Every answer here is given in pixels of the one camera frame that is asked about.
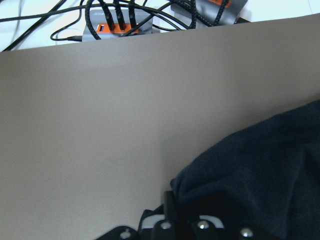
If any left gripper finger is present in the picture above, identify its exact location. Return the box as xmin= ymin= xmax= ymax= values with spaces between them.
xmin=163 ymin=191 xmax=179 ymax=225

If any black printed t-shirt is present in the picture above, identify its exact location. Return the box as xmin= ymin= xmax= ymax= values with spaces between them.
xmin=139 ymin=99 xmax=320 ymax=240

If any grey orange usb hub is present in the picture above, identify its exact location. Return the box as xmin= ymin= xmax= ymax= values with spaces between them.
xmin=170 ymin=0 xmax=248 ymax=26
xmin=89 ymin=8 xmax=153 ymax=40

